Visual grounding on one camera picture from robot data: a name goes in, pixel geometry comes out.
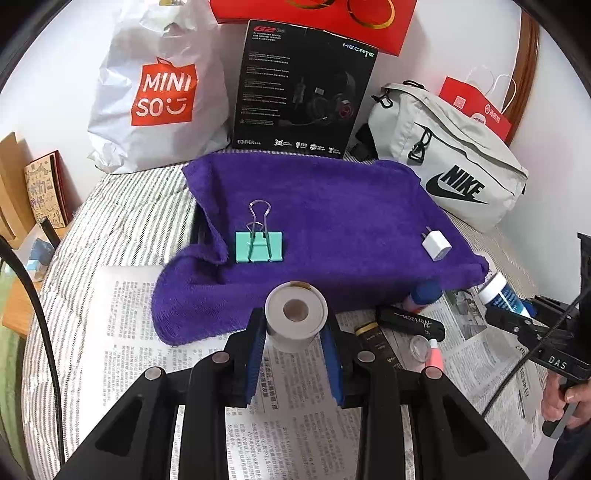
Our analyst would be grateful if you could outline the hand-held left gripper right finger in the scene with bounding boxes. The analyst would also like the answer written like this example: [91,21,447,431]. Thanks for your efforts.
[318,320,532,480]

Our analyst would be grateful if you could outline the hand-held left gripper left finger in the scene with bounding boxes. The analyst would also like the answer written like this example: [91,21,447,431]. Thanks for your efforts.
[60,308,271,480]

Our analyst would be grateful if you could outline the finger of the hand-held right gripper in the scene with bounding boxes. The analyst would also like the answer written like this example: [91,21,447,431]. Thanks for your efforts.
[529,295,572,320]
[485,305,555,352]

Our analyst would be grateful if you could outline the blue and white bottle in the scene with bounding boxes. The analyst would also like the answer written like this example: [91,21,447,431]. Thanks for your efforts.
[477,271,536,319]

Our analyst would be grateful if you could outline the white tape roll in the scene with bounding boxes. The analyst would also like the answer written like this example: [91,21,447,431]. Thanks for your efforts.
[264,281,329,354]

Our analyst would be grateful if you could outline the brown and gold small box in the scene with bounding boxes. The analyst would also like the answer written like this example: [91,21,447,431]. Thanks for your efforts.
[355,323,403,370]

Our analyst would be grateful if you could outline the pink tube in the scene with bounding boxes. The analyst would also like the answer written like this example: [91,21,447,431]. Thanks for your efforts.
[422,339,445,374]

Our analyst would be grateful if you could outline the clear plastic cap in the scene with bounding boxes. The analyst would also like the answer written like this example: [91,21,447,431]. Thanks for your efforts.
[410,335,432,365]

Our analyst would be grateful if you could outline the black stick with script print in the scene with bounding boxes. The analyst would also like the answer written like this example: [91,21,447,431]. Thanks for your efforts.
[375,305,446,341]

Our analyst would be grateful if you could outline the small round plastic jar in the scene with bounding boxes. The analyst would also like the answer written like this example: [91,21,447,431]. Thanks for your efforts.
[406,279,443,309]

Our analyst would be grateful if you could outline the person's right hand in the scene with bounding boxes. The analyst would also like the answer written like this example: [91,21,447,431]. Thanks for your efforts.
[540,367,591,423]

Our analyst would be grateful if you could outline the white charger plug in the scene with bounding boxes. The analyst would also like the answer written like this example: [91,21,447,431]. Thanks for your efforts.
[420,227,452,263]

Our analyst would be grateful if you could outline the green binder clip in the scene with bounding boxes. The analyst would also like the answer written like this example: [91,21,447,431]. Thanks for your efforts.
[235,200,286,264]

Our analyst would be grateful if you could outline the newspaper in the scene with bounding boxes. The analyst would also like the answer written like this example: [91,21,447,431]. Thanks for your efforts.
[92,265,548,480]

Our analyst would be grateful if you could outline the purple towel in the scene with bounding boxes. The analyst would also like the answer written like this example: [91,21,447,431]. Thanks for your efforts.
[152,154,490,346]

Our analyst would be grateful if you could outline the grey waist bag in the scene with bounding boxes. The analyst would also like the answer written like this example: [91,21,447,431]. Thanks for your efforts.
[353,80,529,233]

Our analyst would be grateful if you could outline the red paper bag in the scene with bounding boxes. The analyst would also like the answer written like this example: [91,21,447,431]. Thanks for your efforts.
[438,65,518,144]

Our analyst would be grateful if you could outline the wooden headboard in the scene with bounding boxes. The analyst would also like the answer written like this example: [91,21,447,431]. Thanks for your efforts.
[505,21,541,146]

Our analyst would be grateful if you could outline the patterned book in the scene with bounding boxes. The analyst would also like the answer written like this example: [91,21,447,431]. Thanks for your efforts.
[24,150,75,229]

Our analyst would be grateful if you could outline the black headphone box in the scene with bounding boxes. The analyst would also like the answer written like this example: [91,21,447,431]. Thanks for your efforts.
[231,19,379,160]

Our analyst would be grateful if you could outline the brown cardboard box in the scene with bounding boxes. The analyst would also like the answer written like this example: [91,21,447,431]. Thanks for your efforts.
[0,131,38,241]

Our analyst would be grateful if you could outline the white shopping bag red label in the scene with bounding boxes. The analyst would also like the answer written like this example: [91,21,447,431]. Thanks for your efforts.
[88,0,230,175]

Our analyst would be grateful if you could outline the red gift box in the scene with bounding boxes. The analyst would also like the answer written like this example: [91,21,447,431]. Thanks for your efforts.
[209,0,419,57]

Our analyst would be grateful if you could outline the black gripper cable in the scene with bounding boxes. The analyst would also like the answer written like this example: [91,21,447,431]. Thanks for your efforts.
[485,286,591,416]

